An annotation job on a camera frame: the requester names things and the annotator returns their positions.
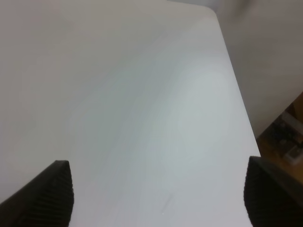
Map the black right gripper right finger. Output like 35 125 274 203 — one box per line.
243 156 303 227

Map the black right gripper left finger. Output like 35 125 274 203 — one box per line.
0 160 74 227

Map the dark clutter on floor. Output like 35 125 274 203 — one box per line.
271 111 303 165

